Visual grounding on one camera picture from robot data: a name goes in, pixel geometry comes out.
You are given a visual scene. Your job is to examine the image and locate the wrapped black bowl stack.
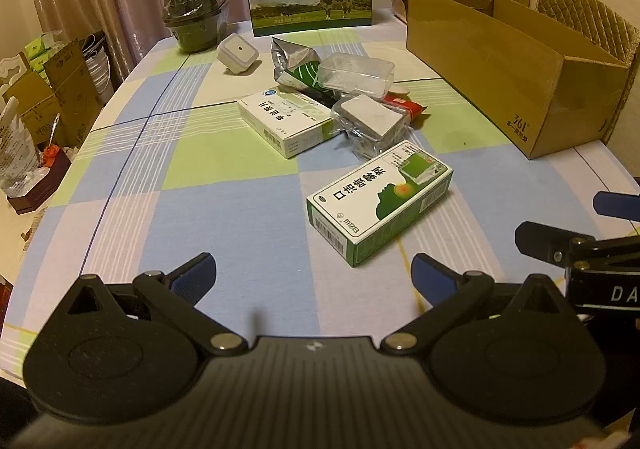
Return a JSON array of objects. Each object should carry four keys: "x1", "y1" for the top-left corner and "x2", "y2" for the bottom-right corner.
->
[{"x1": 162, "y1": 0, "x2": 228, "y2": 54}]

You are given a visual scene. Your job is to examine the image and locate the green packets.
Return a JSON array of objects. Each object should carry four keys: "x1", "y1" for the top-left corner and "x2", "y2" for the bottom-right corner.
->
[{"x1": 25, "y1": 31, "x2": 66, "y2": 74}]

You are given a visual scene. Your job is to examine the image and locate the cardboard box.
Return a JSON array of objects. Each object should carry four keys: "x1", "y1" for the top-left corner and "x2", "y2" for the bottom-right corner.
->
[{"x1": 406, "y1": 0, "x2": 630, "y2": 160}]

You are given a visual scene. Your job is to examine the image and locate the clear plastic box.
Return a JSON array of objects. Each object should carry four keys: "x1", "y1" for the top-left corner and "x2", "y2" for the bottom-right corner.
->
[{"x1": 316, "y1": 53, "x2": 396, "y2": 100}]

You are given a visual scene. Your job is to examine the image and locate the silver green foil pouch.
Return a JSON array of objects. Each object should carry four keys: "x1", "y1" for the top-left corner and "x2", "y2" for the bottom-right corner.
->
[{"x1": 271, "y1": 36, "x2": 333, "y2": 102}]

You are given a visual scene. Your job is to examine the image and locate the checked tablecloth desktop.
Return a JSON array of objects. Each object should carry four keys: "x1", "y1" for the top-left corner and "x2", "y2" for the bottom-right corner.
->
[{"x1": 0, "y1": 19, "x2": 640, "y2": 380}]

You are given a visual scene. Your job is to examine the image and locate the white blue medicine box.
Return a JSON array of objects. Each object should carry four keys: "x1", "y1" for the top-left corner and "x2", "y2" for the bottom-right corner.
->
[{"x1": 237, "y1": 88, "x2": 335, "y2": 160}]

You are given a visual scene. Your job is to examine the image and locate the white plastic bag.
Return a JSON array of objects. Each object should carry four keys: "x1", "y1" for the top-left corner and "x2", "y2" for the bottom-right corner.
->
[{"x1": 0, "y1": 96, "x2": 41, "y2": 190}]

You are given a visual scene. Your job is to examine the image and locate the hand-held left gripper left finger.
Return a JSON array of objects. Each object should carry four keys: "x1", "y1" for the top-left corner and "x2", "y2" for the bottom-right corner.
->
[{"x1": 67, "y1": 253, "x2": 248, "y2": 357}]

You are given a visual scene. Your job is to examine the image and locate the white square night light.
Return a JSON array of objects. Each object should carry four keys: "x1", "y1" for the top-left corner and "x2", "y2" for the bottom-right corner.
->
[{"x1": 216, "y1": 33, "x2": 259, "y2": 76}]

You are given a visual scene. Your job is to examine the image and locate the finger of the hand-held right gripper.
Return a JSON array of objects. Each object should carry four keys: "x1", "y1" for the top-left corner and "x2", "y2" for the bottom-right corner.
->
[
  {"x1": 592, "y1": 191, "x2": 640, "y2": 222},
  {"x1": 515, "y1": 221, "x2": 597, "y2": 265}
]

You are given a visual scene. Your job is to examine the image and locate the quilted chair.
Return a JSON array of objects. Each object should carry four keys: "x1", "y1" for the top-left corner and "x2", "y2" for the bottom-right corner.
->
[{"x1": 535, "y1": 0, "x2": 640, "y2": 70}]

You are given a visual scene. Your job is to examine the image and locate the grey pack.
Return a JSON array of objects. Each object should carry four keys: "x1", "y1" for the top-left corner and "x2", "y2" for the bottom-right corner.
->
[{"x1": 330, "y1": 94, "x2": 412, "y2": 160}]

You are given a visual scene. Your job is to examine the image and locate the dark red box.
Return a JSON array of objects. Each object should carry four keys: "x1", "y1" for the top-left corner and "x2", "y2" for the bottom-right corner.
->
[{"x1": 7, "y1": 149, "x2": 73, "y2": 216}]

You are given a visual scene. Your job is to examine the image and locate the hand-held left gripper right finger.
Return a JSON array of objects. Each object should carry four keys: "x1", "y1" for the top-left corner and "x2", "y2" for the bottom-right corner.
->
[{"x1": 380, "y1": 253, "x2": 571, "y2": 357}]

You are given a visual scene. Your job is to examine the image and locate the small brown cardboard carton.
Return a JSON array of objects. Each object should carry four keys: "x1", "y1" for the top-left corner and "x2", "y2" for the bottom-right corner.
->
[{"x1": 2, "y1": 71, "x2": 56, "y2": 144}]

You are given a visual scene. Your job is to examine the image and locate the red snack packet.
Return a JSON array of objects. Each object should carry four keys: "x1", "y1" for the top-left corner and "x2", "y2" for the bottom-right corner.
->
[{"x1": 382, "y1": 95, "x2": 431, "y2": 122}]

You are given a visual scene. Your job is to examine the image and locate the stack of white bowls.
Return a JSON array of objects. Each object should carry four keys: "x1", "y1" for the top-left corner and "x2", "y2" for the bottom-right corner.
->
[{"x1": 82, "y1": 31, "x2": 113, "y2": 104}]

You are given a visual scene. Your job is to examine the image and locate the green white medicine box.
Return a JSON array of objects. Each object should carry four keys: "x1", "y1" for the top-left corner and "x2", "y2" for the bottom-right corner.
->
[{"x1": 306, "y1": 140, "x2": 454, "y2": 268}]

